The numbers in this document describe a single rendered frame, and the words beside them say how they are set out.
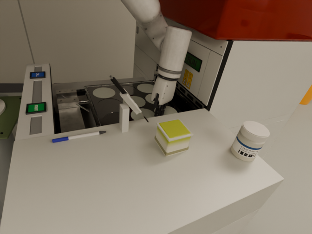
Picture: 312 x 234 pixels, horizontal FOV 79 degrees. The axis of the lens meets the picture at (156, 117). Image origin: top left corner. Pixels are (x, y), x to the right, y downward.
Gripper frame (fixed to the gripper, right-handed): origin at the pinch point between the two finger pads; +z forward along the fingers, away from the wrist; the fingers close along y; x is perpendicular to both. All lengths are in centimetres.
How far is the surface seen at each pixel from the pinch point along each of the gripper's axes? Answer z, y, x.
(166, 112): 1.3, -5.4, 0.6
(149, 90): -0.1, -15.8, -16.1
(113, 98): 2.4, 2.1, -22.7
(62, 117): 7.4, 22.8, -28.4
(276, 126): 9, -63, 46
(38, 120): 1.5, 34.9, -22.3
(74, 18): -10, -89, -171
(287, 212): 80, -89, 86
